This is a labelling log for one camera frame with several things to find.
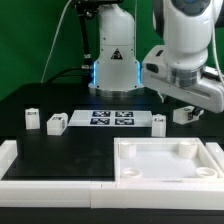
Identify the white U-shaped obstacle fence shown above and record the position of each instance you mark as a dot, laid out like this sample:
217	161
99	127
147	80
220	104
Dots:
205	195

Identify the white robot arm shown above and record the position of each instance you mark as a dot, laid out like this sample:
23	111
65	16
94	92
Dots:
176	68

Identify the black camera stand pole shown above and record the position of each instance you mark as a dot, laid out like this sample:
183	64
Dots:
87	10

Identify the white square tabletop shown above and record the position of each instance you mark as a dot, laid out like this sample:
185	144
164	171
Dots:
164	159

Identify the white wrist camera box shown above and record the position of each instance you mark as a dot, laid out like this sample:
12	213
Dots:
154	64

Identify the white fiducial marker plate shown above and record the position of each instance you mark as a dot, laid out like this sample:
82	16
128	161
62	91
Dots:
111	118

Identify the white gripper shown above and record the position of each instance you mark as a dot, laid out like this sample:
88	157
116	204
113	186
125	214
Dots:
206	94

